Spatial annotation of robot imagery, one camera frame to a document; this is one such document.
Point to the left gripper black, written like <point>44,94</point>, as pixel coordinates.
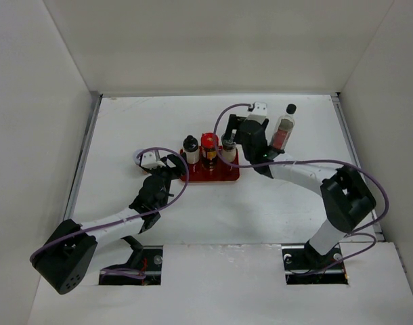
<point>181,168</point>

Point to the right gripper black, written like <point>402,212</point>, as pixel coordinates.
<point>233,122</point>

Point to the white bottle black cap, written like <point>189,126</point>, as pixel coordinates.
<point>190,147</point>

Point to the jar with white pink lid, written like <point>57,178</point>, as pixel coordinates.
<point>137,157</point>

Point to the jar with dark grey lid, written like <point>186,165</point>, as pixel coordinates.
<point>228,148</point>

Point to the tall clear bottle black cap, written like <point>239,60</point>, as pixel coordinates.
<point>283,128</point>

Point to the red lid sauce jar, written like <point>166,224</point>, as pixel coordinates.
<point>208,151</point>

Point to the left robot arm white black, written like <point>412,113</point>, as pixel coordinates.
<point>64,260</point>

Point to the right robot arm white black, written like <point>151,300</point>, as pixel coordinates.
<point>346,197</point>

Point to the red lacquer tray gold emblem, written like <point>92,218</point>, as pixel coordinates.
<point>205,173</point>

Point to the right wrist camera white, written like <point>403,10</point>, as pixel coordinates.
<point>257,112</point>

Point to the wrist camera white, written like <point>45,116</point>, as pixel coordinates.
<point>150,160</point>
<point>257,112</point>

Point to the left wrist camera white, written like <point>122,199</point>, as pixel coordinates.
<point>150,160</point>

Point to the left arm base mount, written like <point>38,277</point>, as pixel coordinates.
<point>143,267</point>

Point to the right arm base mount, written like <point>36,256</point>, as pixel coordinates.
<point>299,270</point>

